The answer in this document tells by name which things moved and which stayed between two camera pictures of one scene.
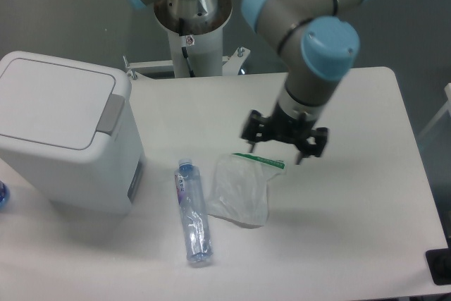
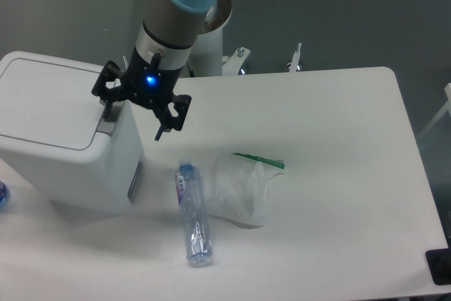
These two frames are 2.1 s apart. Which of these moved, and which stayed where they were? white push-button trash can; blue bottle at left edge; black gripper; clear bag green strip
Moved: black gripper
Stayed: white push-button trash can; clear bag green strip; blue bottle at left edge
